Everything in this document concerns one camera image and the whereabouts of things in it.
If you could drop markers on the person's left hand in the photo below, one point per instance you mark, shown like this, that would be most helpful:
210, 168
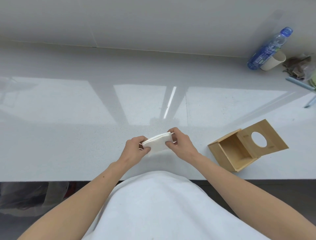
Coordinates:
132, 150

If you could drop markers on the person's right hand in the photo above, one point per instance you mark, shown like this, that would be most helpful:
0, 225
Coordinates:
184, 145

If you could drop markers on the person's left thumb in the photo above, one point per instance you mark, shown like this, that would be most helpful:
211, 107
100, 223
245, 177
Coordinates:
146, 150

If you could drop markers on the person's right thumb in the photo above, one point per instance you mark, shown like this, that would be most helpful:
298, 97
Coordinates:
169, 144

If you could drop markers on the white tissue stack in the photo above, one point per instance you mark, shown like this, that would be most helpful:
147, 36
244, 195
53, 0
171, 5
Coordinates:
158, 143

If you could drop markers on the person's left forearm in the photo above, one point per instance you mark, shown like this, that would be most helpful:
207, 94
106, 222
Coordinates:
74, 202

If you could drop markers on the person's right forearm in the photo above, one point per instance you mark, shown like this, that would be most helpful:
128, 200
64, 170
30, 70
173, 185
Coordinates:
254, 200

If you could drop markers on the person's white shirt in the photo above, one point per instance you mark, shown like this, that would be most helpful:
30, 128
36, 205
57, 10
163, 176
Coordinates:
163, 207

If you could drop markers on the wooden tissue box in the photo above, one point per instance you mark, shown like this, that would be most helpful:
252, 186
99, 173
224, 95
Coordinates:
233, 153

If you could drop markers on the wooden box lid with hole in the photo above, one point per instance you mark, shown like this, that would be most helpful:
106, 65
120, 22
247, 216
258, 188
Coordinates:
266, 134

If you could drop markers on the cream paper cup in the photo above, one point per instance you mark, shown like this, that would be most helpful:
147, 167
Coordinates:
274, 61

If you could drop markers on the blue plastic water bottle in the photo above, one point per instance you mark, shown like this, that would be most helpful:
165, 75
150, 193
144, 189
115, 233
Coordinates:
267, 49

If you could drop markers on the light blue pen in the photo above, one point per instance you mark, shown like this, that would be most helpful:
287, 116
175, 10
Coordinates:
310, 101
300, 83

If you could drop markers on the brown crumpled cloth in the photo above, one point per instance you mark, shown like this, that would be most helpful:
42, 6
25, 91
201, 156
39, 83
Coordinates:
296, 66

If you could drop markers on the green item in clear bag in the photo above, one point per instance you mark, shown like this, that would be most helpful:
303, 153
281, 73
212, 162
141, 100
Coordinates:
313, 78

